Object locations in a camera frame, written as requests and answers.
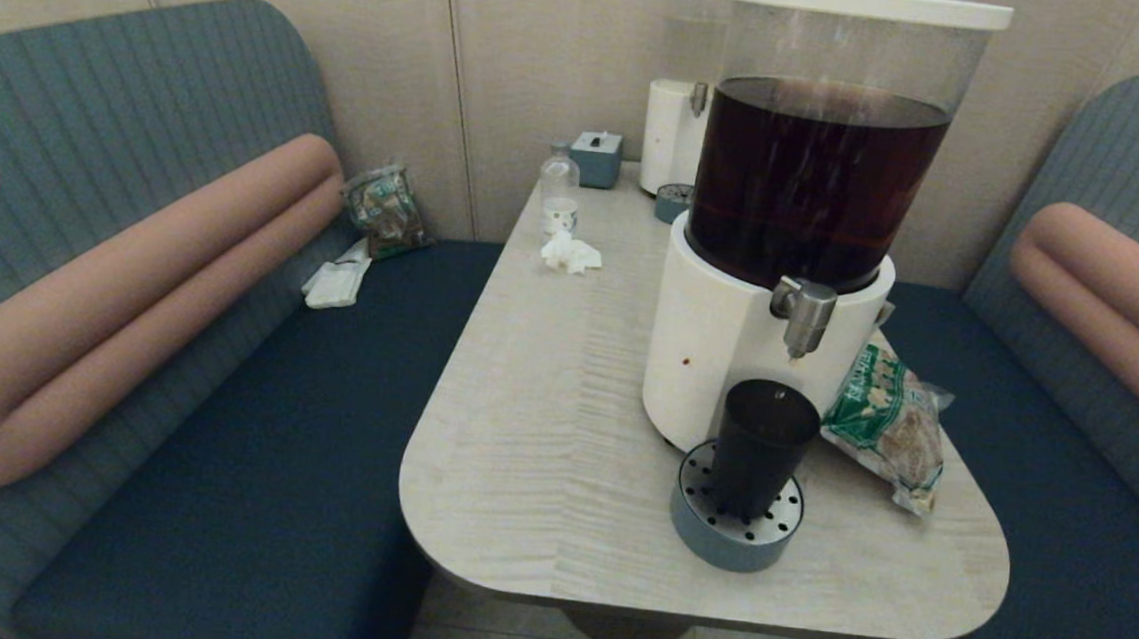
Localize dark tumbler cup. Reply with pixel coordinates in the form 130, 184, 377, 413
709, 376, 826, 527

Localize silver metal dispenser tap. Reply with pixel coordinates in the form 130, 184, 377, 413
765, 273, 842, 364

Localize crumpled white tissue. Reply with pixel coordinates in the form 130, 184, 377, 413
539, 228, 606, 278

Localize clear plastic bottle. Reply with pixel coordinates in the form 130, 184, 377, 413
535, 141, 584, 238

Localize large white dark-tea drink dispenser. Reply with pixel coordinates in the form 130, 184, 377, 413
638, 0, 1016, 475

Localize small blue-grey drip tray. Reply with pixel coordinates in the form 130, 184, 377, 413
653, 181, 697, 226

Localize blue-grey tissue box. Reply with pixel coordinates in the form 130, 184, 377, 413
568, 129, 626, 191

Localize small white clear drink dispenser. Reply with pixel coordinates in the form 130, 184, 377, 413
638, 0, 733, 201

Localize crumpled clear snack bag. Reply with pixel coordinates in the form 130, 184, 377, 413
336, 158, 438, 264

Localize white napkin packet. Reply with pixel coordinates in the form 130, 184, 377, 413
300, 234, 374, 313

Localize round blue-grey perforated drip tray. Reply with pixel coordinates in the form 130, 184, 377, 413
665, 435, 811, 579

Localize clear green-print grain snack bag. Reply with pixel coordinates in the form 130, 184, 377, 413
814, 339, 959, 518

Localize pink bolster cushion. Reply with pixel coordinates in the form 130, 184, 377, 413
0, 111, 348, 514
998, 198, 1139, 456

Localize teal booth bench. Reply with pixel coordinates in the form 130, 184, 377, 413
0, 0, 522, 639
853, 54, 1139, 639

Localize round table pedestal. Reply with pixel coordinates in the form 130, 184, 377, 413
562, 608, 695, 639

